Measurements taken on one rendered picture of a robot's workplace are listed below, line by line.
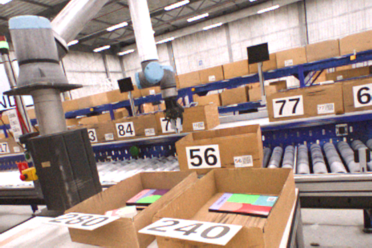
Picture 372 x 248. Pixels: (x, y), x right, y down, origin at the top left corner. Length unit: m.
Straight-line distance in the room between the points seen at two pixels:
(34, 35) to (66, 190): 0.60
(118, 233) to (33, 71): 0.71
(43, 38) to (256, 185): 0.97
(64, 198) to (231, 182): 0.67
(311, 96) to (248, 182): 0.84
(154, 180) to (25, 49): 0.70
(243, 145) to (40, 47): 0.91
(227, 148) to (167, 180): 0.32
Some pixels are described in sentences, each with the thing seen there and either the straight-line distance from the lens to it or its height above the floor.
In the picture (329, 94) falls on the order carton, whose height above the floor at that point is 1.00.
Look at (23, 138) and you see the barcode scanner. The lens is 1.77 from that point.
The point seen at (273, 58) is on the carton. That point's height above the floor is 1.62.
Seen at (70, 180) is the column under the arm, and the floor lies 0.88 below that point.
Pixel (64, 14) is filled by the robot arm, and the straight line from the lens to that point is 1.45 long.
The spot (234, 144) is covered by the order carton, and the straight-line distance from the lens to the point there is 1.20.
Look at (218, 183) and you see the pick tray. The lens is 0.98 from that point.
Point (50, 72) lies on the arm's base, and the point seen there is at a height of 1.31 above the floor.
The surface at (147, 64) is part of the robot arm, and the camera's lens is 1.28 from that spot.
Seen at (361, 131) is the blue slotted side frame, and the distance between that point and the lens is 1.67.
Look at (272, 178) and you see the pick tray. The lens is 0.91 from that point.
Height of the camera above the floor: 1.12
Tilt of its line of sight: 10 degrees down
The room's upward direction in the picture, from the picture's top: 10 degrees counter-clockwise
